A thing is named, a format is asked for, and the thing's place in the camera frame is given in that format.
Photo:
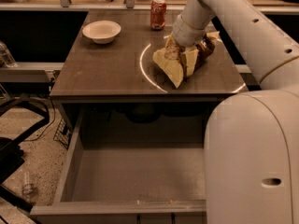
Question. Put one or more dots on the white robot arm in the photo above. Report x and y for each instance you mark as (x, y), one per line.
(252, 138)

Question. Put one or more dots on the brown chip bag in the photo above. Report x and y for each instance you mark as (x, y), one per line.
(178, 62)

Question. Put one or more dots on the black wire basket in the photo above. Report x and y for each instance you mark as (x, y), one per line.
(62, 134)

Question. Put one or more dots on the plastic bottle on floor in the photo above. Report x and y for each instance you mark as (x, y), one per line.
(27, 187)

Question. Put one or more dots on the clear plastic bottle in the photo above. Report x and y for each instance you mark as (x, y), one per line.
(6, 59)

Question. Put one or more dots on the white bowl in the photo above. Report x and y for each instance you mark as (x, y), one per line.
(101, 32)

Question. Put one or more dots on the black chair frame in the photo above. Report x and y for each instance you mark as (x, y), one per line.
(10, 151)

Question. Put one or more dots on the red soda can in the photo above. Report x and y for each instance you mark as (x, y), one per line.
(157, 12)

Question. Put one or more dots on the grey cabinet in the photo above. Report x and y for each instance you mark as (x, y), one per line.
(123, 71)

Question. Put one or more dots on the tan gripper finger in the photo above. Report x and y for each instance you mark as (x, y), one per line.
(189, 59)
(172, 49)

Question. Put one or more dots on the open grey top drawer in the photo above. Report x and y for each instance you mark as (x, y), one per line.
(121, 172)

